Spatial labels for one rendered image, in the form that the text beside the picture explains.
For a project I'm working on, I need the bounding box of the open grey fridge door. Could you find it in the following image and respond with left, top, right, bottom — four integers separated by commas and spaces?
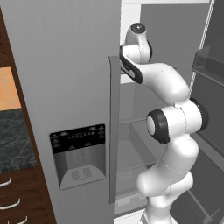
170, 0, 224, 224

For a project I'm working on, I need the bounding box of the grey fridge door handle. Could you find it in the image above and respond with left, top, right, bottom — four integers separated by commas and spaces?
107, 55, 122, 205

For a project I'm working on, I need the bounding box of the dark brown drawer front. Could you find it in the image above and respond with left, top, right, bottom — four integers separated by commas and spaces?
0, 208, 56, 224
0, 188, 51, 217
0, 166, 44, 196

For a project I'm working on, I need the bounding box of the grey fridge door bin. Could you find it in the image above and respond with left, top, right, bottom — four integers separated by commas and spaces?
191, 45, 224, 86

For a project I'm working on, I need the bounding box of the clear glass fridge shelf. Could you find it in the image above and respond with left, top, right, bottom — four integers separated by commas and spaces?
118, 115, 151, 126

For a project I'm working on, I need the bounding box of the fridge body with white interior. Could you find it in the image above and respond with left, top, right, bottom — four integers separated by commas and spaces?
113, 0, 215, 219

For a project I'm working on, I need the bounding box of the grey fridge door with dispenser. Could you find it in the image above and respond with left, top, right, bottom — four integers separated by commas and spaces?
0, 0, 123, 224

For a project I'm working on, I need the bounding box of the white curved drawer handle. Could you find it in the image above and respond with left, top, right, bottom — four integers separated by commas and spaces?
0, 198, 22, 211
0, 177, 13, 188
6, 215, 29, 224

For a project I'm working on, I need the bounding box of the dark brown wall cupboard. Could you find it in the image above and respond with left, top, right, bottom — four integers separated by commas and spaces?
0, 17, 11, 68

